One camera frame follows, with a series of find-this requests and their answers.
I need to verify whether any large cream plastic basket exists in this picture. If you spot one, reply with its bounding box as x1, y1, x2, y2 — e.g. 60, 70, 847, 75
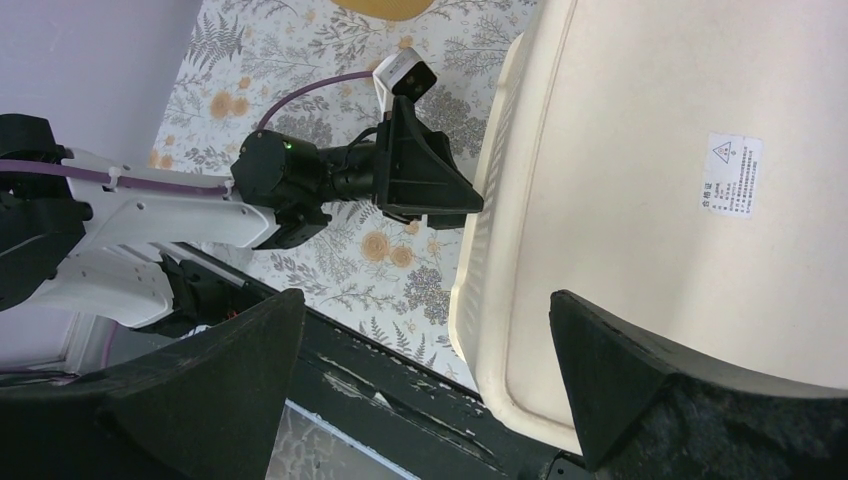
449, 1, 847, 453

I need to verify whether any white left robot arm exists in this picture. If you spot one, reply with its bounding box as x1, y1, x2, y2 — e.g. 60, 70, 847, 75
1, 97, 483, 330

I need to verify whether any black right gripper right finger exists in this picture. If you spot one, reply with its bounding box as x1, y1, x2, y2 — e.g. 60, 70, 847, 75
549, 290, 847, 479

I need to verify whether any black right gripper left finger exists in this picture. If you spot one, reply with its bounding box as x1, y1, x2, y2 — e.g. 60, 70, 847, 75
1, 289, 306, 479

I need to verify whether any floral patterned table mat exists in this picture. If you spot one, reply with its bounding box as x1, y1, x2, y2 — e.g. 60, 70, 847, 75
151, 1, 533, 386

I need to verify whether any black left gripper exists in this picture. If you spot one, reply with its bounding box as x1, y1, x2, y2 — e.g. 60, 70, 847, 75
319, 96, 483, 230

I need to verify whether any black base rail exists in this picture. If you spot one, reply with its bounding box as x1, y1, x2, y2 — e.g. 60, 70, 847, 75
164, 244, 587, 479

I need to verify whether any yellow plastic waste bin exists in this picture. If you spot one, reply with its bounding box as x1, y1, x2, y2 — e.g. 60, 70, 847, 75
332, 0, 434, 22

